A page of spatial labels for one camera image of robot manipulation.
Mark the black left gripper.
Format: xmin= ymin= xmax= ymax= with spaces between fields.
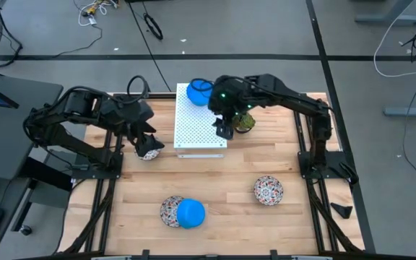
xmin=127 ymin=100 xmax=165 ymax=157

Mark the black bowl with floral inside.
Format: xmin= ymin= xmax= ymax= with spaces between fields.
xmin=253 ymin=175 xmax=285 ymax=207
xmin=134 ymin=146 xmax=162 ymax=162
xmin=159 ymin=195 xmax=186 ymax=228

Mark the blue plastic bowl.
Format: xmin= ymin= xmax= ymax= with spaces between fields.
xmin=188 ymin=78 xmax=215 ymax=104
xmin=186 ymin=79 xmax=213 ymax=107
xmin=176 ymin=197 xmax=207 ymax=230

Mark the potted succulent plant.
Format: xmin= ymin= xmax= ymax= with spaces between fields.
xmin=231 ymin=111 xmax=256 ymax=134

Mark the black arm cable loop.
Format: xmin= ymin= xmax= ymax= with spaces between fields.
xmin=126 ymin=74 xmax=150 ymax=105

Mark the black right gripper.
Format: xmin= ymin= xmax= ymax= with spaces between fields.
xmin=207 ymin=74 xmax=258 ymax=141

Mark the black triangular bracket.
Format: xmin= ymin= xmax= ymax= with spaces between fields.
xmin=329 ymin=201 xmax=354 ymax=220

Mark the white floor cable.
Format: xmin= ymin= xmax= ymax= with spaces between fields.
xmin=373 ymin=0 xmax=416 ymax=78

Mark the coiled black cable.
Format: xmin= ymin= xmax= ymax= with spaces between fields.
xmin=143 ymin=13 xmax=164 ymax=40

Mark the dark grey desk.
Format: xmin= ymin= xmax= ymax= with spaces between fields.
xmin=0 ymin=71 xmax=64 ymax=260

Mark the black aluminium table frame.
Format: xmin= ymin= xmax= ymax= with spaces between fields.
xmin=58 ymin=92 xmax=375 ymax=260

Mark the grey table foot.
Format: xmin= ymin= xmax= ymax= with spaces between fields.
xmin=354 ymin=0 xmax=416 ymax=26
xmin=383 ymin=99 xmax=416 ymax=117

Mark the white cable bundle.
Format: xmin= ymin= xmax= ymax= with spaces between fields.
xmin=77 ymin=0 xmax=119 ymax=27

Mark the white perforated metal shelf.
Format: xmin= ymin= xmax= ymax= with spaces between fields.
xmin=173 ymin=82 xmax=228 ymax=159

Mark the long black floor cable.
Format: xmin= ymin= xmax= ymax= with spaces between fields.
xmin=126 ymin=0 xmax=172 ymax=92

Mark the black fan cable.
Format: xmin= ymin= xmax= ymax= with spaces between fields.
xmin=0 ymin=6 xmax=24 ymax=73

